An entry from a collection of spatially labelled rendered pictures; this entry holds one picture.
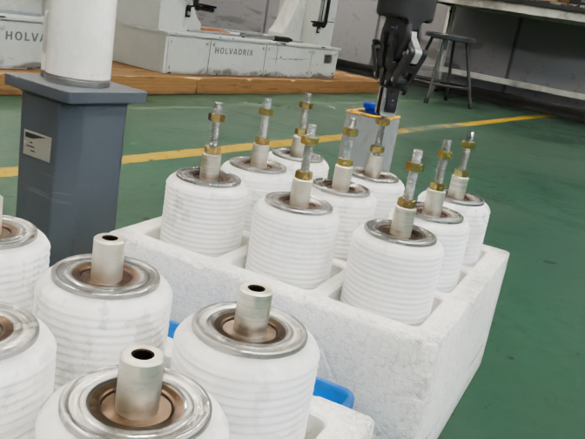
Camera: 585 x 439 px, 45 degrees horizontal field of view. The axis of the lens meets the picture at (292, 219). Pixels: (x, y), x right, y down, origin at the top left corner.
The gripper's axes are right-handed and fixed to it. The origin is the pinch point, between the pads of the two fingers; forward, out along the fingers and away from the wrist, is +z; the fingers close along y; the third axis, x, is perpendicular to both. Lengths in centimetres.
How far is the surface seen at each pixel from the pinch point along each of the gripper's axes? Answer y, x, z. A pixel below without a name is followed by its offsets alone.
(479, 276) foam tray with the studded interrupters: -18.2, -8.2, 17.5
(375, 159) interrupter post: -1.0, 0.4, 7.9
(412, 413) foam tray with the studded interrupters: -35.7, 7.9, 24.9
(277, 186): -4.9, 15.0, 11.8
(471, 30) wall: 431, -265, -16
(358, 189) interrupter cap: -9.0, 5.8, 10.2
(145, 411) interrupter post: -57, 37, 10
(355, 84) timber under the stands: 335, -136, 30
